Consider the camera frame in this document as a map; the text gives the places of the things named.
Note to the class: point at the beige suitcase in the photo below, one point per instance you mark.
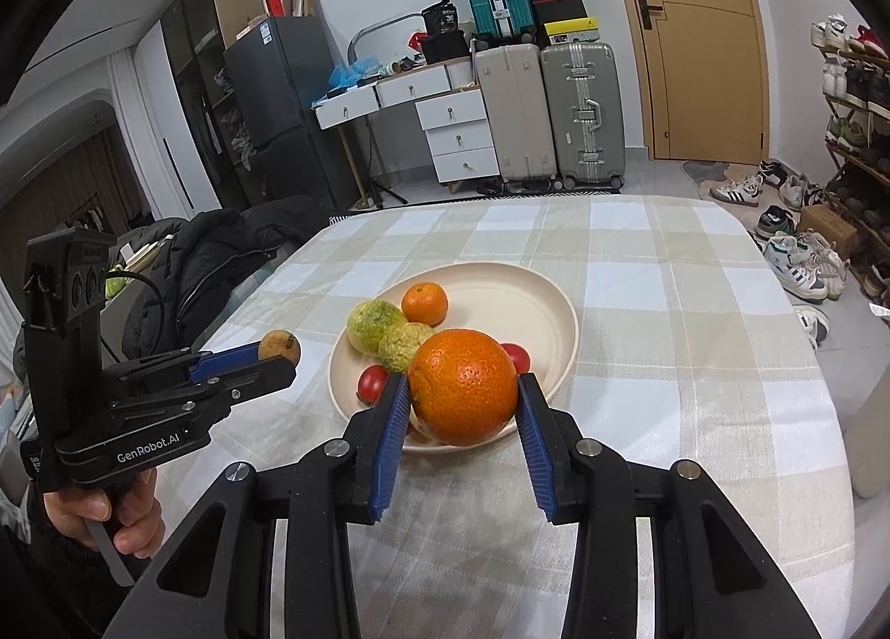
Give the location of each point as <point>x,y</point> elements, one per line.
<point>514,117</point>

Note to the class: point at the yellow black shoe box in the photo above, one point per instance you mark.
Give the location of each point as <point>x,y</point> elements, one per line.
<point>571,31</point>

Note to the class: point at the black tripod stand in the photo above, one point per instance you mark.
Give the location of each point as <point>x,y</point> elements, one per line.
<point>379,184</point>

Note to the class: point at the brown cardboard box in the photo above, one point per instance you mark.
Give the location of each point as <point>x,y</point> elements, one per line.
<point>827,229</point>

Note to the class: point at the person's left hand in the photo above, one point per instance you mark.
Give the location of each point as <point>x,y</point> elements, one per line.
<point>142,514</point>

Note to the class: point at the orange mandarin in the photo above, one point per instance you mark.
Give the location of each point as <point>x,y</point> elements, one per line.
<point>462,389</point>
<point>424,303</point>

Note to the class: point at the wooden door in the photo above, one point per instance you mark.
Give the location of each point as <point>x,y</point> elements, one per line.
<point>702,69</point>

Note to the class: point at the lime green object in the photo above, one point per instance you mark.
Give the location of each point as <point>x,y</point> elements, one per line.
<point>116,282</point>

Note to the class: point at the yellow green passion fruit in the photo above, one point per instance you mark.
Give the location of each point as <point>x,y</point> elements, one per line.
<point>372,326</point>

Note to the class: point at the grey doormat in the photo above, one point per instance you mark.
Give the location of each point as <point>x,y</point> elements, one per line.
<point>709,172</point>

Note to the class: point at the white desk with drawers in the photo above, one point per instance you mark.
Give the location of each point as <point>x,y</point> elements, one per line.
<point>459,138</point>

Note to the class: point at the cream round plate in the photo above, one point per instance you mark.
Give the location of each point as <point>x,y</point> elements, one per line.
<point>500,305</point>

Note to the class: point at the plain black shoe box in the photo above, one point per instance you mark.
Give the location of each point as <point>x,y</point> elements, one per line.
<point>562,11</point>

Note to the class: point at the person's left forearm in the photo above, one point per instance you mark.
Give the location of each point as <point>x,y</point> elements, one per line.
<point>21,542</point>

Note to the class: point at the brown longan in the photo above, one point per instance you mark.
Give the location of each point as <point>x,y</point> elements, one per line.
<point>279,347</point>

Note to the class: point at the wooden shoe rack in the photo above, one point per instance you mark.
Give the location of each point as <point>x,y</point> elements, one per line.
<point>872,159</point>

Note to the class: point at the black snack bag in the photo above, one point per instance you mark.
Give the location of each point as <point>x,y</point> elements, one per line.
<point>439,17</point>

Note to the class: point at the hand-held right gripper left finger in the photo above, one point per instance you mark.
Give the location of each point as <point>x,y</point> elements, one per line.
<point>389,444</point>

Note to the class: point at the scattered sneakers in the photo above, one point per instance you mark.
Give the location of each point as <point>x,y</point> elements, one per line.
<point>792,256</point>

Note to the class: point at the dark shelf unit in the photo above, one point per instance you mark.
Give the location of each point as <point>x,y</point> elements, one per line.
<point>201,55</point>

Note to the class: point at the wrinkled yellow passion fruit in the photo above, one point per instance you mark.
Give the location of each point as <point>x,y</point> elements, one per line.
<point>403,347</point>

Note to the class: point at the grey curved metal frame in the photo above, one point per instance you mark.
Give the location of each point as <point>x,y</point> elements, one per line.
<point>379,24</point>

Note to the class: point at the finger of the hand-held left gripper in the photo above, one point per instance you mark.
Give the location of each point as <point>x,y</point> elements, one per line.
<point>222,361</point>
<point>229,389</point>

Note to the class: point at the dark grey fridge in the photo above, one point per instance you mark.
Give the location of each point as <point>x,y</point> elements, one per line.
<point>278,90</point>

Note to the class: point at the silver suitcase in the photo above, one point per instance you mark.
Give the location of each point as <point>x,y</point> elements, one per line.
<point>580,117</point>

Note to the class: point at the brown curtain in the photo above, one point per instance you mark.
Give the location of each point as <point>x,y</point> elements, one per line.
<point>69,187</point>

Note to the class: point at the black jacket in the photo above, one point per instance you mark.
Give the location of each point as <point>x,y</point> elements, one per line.
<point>208,263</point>

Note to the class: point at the red cherry tomato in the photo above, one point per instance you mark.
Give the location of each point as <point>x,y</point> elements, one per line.
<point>372,383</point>
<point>518,355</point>

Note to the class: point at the red small object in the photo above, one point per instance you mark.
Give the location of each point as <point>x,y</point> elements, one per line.
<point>416,40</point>

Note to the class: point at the blue plastic bag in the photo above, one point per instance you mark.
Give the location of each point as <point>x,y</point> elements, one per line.
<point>351,72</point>

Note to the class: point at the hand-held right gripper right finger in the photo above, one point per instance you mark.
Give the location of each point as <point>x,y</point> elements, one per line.
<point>535,451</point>

